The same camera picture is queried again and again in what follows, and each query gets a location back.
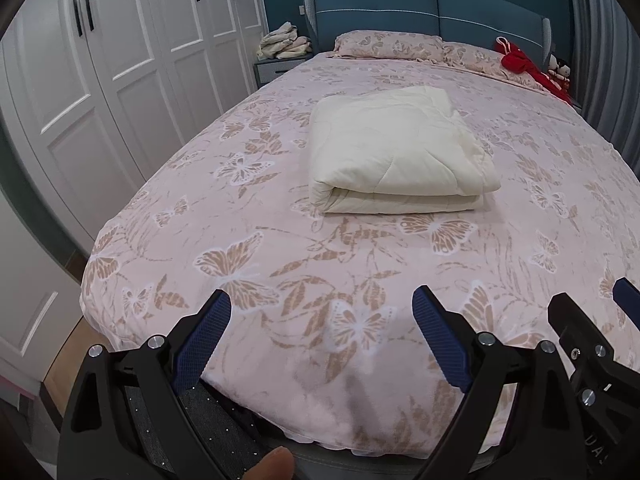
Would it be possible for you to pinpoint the cream quilted comforter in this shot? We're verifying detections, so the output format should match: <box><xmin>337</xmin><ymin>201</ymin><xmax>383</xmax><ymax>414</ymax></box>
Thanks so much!
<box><xmin>308</xmin><ymin>86</ymin><xmax>501</xmax><ymax>214</ymax></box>

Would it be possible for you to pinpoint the cream folded clothes pile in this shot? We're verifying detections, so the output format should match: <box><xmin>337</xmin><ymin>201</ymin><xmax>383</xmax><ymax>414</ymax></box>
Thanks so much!
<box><xmin>256</xmin><ymin>22</ymin><xmax>312</xmax><ymax>61</ymax></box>

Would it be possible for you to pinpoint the person's left thumb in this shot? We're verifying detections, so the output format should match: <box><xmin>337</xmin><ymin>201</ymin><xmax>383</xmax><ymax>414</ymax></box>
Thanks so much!
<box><xmin>242</xmin><ymin>446</ymin><xmax>295</xmax><ymax>480</ymax></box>

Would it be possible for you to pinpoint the pink butterfly bedspread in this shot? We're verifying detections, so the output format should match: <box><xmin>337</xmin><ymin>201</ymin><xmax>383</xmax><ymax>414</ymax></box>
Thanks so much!
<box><xmin>80</xmin><ymin>55</ymin><xmax>639</xmax><ymax>457</ymax></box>

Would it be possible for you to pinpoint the red plush toy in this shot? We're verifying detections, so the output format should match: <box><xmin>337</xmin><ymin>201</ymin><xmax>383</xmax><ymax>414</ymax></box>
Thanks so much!
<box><xmin>495</xmin><ymin>36</ymin><xmax>570</xmax><ymax>103</ymax></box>

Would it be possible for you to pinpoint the grey blue curtain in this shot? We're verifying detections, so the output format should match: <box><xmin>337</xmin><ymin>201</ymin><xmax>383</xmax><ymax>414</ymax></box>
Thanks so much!
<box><xmin>572</xmin><ymin>0</ymin><xmax>639</xmax><ymax>172</ymax></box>

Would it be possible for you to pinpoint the pink butterfly pillow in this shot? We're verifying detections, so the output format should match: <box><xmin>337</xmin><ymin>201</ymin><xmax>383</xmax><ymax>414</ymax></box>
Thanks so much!
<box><xmin>442</xmin><ymin>41</ymin><xmax>546</xmax><ymax>92</ymax></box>
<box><xmin>333</xmin><ymin>30</ymin><xmax>444</xmax><ymax>63</ymax></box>

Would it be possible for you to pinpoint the blue upholstered headboard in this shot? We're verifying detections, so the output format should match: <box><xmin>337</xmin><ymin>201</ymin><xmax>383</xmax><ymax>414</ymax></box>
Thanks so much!
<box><xmin>304</xmin><ymin>0</ymin><xmax>552</xmax><ymax>70</ymax></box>

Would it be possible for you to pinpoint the white wardrobe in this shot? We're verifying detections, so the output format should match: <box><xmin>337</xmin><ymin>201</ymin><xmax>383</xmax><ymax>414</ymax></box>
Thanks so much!
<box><xmin>1</xmin><ymin>0</ymin><xmax>265</xmax><ymax>391</ymax></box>

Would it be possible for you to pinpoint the grey nightstand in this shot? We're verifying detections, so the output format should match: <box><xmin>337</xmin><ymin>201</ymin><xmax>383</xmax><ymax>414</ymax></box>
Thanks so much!
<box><xmin>253</xmin><ymin>54</ymin><xmax>314</xmax><ymax>89</ymax></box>

